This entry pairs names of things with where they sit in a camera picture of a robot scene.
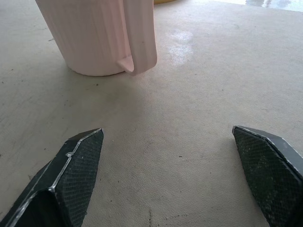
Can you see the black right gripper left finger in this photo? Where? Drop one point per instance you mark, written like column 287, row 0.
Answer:
column 71, row 179

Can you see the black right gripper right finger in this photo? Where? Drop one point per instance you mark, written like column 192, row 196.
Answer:
column 267, row 170

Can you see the pink ribbed cup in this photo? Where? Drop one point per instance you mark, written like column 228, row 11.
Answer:
column 99, row 35

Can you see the yellow round object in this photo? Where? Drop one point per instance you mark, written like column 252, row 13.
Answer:
column 163, row 1

